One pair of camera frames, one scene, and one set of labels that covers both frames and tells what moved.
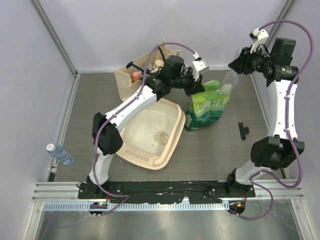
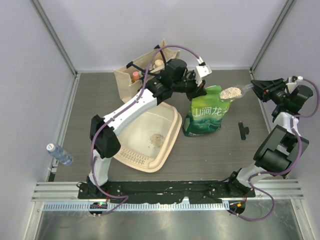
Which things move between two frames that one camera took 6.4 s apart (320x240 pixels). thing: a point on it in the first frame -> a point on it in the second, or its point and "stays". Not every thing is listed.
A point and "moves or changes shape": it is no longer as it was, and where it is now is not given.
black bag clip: x=243 y=131 stays
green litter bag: x=207 y=107 moves or changes shape
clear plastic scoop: x=230 y=80 -> x=228 y=94
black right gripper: x=241 y=65 -> x=262 y=87
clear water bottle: x=63 y=155 stays
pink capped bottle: x=135 y=76 stays
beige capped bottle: x=159 y=62 stays
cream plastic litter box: x=149 y=140 stays
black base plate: x=166 y=192 stays
